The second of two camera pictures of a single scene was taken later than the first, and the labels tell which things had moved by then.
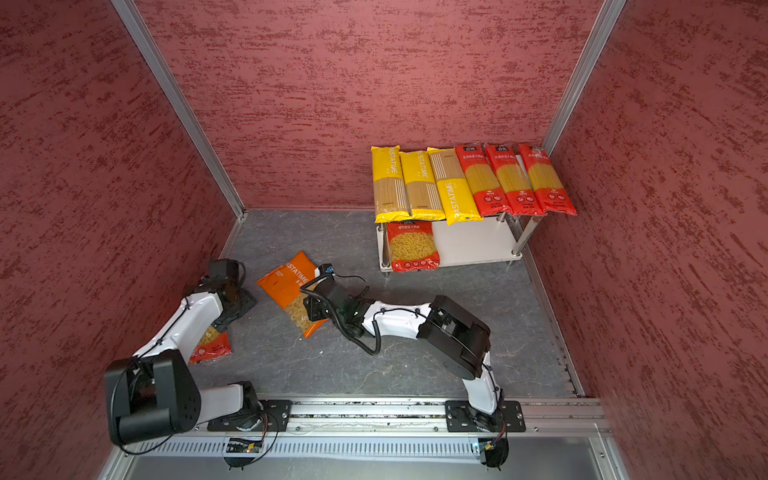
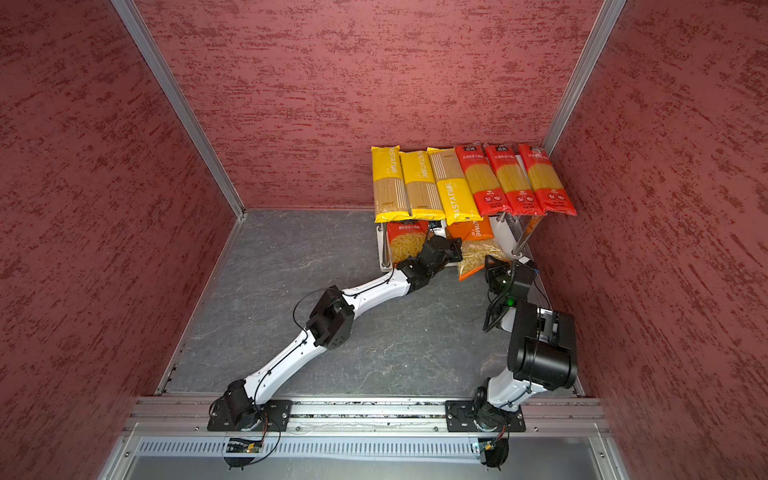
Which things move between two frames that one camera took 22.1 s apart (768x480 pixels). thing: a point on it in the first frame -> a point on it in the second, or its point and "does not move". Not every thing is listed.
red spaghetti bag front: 514,182 does not move
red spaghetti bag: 546,181 does not move
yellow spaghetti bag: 391,197 does not move
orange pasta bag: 283,286 -> 480,248
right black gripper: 314,307 -> 491,269
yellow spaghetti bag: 422,191 does not move
